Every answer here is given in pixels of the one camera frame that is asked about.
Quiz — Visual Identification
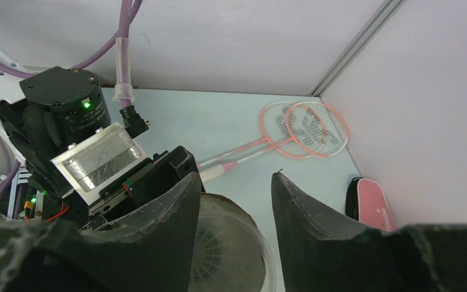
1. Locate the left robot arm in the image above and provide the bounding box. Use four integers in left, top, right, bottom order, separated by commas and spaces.
0, 53, 199, 230

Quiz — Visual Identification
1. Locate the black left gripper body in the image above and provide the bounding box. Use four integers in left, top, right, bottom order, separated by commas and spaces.
80, 146, 198, 230

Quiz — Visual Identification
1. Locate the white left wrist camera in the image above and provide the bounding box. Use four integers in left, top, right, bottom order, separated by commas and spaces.
51, 122, 148, 206

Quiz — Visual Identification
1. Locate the white shuttlecock tube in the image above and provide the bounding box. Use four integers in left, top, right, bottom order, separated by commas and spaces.
188, 192, 278, 292

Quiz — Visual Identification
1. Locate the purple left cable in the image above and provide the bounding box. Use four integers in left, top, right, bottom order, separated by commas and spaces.
0, 0, 150, 223

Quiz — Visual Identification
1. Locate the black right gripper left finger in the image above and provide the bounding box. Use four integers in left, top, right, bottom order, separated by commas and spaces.
0, 173, 201, 291

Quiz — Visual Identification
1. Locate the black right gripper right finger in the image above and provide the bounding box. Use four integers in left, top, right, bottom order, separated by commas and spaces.
271, 172, 467, 291

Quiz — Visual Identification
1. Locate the pink sport racket bag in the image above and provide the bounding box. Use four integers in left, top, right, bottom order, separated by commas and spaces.
345, 177, 396, 232

